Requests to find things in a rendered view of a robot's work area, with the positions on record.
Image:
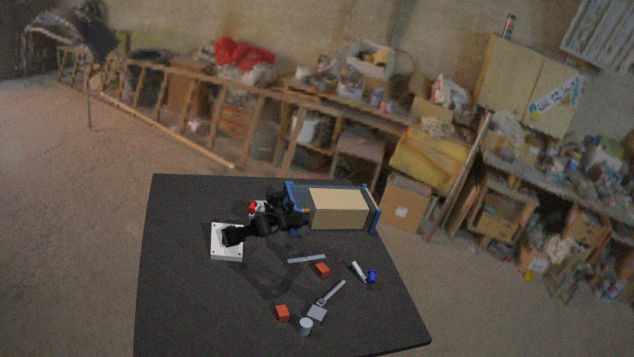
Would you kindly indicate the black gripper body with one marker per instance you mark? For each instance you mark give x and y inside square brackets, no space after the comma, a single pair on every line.
[275,199]

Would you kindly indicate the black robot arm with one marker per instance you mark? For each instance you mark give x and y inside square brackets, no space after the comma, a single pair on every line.
[232,236]

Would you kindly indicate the red box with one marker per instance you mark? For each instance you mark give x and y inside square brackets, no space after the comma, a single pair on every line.
[281,313]
[321,270]

